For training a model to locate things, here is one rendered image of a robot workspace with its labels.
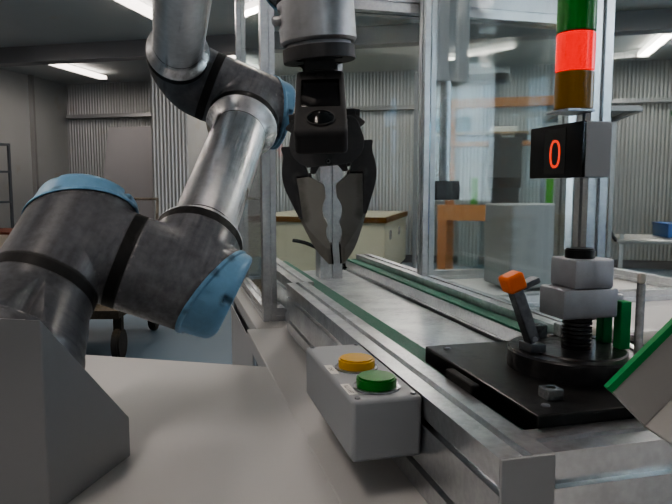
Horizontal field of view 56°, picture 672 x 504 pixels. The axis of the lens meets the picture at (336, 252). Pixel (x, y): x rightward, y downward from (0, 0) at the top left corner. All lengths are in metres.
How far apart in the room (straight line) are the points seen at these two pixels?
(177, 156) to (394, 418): 8.10
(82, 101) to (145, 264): 11.29
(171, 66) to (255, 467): 0.60
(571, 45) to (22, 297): 0.72
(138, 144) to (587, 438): 10.54
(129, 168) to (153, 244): 10.15
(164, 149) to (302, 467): 8.11
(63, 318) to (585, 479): 0.50
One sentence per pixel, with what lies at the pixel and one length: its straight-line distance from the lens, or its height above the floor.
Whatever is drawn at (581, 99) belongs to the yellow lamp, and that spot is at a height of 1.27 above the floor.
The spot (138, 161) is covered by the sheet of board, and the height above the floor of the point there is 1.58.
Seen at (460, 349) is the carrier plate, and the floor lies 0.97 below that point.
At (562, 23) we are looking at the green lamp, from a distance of 0.93.
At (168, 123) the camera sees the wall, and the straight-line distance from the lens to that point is 8.72.
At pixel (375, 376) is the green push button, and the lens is 0.64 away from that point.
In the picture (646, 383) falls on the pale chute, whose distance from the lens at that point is 0.50.
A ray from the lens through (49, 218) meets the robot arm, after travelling 0.75.
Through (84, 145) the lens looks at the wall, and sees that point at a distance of 11.93.
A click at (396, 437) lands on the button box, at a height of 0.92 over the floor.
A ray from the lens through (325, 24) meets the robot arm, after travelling 0.62.
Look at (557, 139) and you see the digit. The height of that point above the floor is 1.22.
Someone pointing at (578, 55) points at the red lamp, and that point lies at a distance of 0.91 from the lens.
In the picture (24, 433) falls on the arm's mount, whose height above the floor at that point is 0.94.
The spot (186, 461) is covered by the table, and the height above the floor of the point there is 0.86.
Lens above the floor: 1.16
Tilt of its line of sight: 6 degrees down
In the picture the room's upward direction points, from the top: straight up
